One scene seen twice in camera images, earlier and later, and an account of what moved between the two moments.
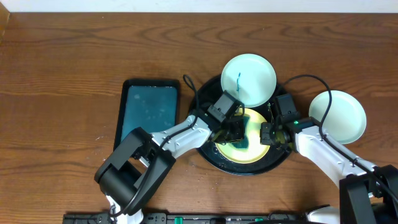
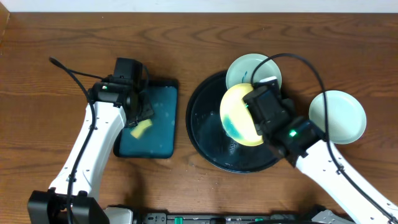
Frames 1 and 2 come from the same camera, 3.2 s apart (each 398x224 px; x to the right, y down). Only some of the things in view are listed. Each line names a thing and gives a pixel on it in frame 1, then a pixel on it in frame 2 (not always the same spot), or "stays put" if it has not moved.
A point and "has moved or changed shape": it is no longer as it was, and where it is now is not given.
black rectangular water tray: x=150 y=104 stays put
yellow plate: x=255 y=151 has moved or changed shape
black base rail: x=166 y=218 stays put
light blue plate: x=346 y=120 stays put
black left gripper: x=236 y=130 to x=142 y=109
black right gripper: x=264 y=138 to x=288 y=105
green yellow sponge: x=244 y=142 to x=137 y=132
